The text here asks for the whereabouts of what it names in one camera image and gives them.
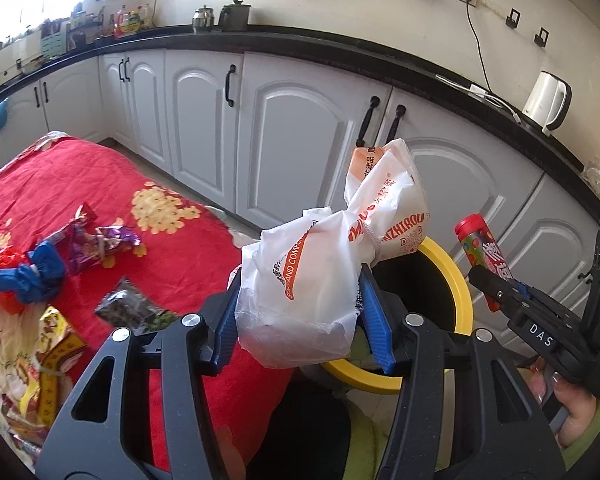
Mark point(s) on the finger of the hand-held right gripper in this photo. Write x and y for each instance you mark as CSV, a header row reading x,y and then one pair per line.
x,y
492,287
522,289

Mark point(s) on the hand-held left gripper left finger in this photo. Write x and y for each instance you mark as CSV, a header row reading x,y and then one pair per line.
x,y
228,317

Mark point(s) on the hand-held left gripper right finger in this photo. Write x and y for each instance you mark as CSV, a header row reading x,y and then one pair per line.
x,y
375,320

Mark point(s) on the yellow trash bin black liner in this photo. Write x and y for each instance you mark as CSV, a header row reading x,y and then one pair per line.
x,y
461,300

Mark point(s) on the red candy tube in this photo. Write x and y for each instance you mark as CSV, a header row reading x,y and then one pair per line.
x,y
472,240

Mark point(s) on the white plastic bag orange print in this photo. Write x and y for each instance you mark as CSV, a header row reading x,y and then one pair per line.
x,y
310,285

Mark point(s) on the yellow red snack box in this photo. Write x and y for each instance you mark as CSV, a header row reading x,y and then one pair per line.
x,y
55,355

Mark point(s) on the red brown snack wrapper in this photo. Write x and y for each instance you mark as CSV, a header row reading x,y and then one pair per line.
x,y
25,442

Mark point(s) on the person's right forearm green sleeve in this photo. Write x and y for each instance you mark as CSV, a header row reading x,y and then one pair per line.
x,y
587,435

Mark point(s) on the person's right hand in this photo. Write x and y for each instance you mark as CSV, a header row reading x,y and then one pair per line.
x,y
570,405

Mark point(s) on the dark clear snack packet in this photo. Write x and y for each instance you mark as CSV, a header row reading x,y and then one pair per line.
x,y
125,307

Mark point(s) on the purple snack wrapper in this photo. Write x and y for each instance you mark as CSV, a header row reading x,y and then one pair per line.
x,y
82,250
115,236

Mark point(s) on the white electric kettle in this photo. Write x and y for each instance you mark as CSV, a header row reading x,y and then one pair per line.
x,y
542,97

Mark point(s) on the blue and red bag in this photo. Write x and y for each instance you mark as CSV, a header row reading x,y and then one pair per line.
x,y
35,275

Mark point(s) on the white kitchen base cabinets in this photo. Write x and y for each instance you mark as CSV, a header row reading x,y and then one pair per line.
x,y
290,125

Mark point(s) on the red floral tablecloth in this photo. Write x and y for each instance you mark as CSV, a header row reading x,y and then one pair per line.
x,y
80,175

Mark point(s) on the shiny red crumpled wrapper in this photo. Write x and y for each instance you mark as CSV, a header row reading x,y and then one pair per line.
x,y
0,262

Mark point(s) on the black kitchen countertop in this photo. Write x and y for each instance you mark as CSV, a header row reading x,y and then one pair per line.
x,y
330,45

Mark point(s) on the steel kettle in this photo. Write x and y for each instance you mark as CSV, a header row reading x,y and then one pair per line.
x,y
203,19

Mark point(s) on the dark kettle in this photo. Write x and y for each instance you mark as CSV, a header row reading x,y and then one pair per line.
x,y
235,16

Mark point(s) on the row of condiment bottles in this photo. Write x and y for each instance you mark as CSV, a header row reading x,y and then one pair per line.
x,y
130,22

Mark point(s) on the green dish rack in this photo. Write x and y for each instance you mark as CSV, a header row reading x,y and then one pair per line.
x,y
55,40

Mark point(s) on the black wall hook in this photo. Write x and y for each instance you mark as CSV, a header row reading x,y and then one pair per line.
x,y
512,17
541,36

